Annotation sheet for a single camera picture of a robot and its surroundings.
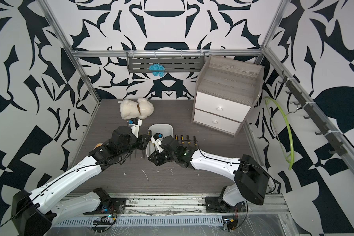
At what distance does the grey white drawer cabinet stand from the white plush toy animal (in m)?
0.33

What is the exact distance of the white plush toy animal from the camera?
1.01m

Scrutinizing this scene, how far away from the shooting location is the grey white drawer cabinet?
0.81 meters
